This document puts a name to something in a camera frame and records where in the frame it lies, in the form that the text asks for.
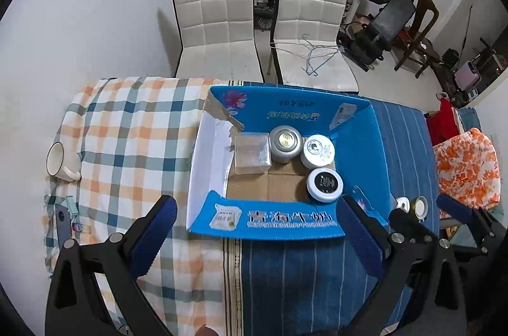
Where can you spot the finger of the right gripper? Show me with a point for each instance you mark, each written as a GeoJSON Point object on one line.
{"type": "Point", "coordinates": [457, 210]}

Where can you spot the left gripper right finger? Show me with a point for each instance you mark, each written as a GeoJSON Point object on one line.
{"type": "Point", "coordinates": [410, 256]}

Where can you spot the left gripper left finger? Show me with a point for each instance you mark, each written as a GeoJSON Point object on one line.
{"type": "Point", "coordinates": [75, 305]}

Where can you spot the small gold rimmed tin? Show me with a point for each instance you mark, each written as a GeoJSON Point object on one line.
{"type": "Point", "coordinates": [419, 208]}

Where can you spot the small white round case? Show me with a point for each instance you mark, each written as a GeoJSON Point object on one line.
{"type": "Point", "coordinates": [403, 203]}

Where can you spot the white jar with black lid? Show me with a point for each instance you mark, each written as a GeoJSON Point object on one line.
{"type": "Point", "coordinates": [324, 185]}

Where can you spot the clear acrylic box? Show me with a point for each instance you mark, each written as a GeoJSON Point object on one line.
{"type": "Point", "coordinates": [252, 153]}

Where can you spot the orange floral cushion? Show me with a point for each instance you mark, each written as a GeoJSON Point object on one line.
{"type": "Point", "coordinates": [468, 169]}

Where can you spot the red cloth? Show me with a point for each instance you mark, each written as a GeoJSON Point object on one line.
{"type": "Point", "coordinates": [442, 124]}

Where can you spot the blue striped tablecloth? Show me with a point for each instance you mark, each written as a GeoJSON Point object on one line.
{"type": "Point", "coordinates": [304, 286]}

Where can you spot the white ceramic mug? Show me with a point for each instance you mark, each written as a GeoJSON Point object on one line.
{"type": "Point", "coordinates": [63, 163]}

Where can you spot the pink box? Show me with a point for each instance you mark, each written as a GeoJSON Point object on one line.
{"type": "Point", "coordinates": [467, 76]}

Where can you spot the plaid orange blue cloth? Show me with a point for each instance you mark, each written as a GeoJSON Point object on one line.
{"type": "Point", "coordinates": [135, 137]}

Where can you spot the white jar with printed lid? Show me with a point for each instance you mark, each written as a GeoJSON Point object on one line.
{"type": "Point", "coordinates": [317, 151]}

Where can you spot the blue milk carton box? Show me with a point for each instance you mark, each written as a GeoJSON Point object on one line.
{"type": "Point", "coordinates": [271, 202]}

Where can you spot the silver tin with gold lid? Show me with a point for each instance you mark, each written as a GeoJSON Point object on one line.
{"type": "Point", "coordinates": [285, 143]}

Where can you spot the black weight bench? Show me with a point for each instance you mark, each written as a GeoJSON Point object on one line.
{"type": "Point", "coordinates": [377, 36]}

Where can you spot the brown wooden chair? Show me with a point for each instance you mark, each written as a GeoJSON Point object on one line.
{"type": "Point", "coordinates": [417, 37]}

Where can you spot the right white padded chair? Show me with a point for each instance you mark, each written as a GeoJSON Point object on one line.
{"type": "Point", "coordinates": [321, 19]}

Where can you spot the white padded chair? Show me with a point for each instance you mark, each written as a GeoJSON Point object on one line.
{"type": "Point", "coordinates": [321, 19]}
{"type": "Point", "coordinates": [218, 40]}

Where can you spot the left white padded chair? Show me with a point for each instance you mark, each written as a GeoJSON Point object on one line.
{"type": "Point", "coordinates": [218, 40]}

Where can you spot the blue wire clothes hanger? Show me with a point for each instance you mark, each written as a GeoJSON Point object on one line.
{"type": "Point", "coordinates": [315, 55]}

